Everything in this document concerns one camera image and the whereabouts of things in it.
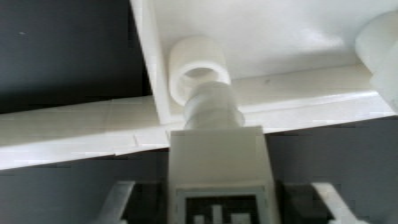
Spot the white square table top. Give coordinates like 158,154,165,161
129,0,398,126

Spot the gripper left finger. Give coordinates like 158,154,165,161
88,181,135,224

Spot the white table leg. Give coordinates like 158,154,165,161
167,82,280,224
355,11,398,113

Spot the white U-shaped obstacle fence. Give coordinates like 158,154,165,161
0,91,396,170

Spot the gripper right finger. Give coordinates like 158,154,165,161
312,182,369,224

